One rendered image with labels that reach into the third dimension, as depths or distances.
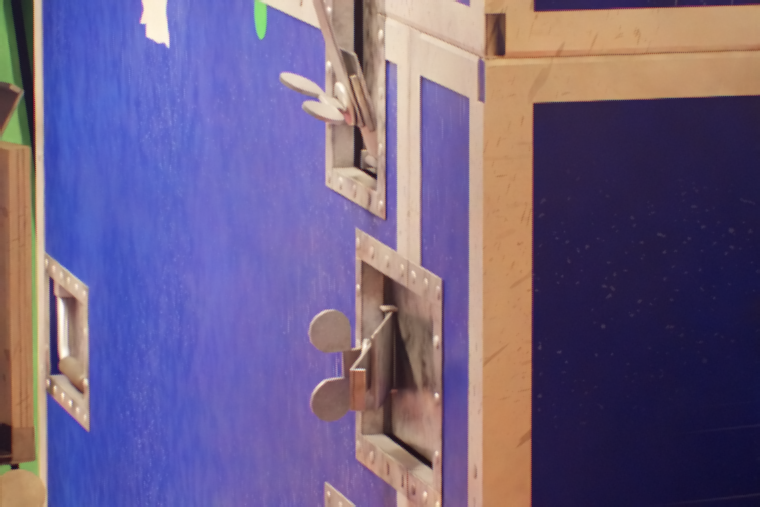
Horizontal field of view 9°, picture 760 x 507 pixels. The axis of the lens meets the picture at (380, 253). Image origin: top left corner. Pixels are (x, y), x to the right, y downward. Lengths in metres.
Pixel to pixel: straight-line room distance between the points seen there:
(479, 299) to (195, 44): 0.64
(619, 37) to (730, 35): 0.06
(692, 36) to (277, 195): 0.47
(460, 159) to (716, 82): 0.13
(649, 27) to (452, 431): 0.23
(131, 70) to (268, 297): 0.39
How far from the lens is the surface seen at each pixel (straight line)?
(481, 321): 2.43
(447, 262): 2.49
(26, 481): 2.20
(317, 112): 2.62
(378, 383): 2.60
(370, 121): 2.64
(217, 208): 2.99
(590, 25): 2.42
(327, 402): 2.62
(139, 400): 3.24
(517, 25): 2.41
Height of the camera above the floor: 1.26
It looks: 9 degrees down
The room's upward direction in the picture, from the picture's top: straight up
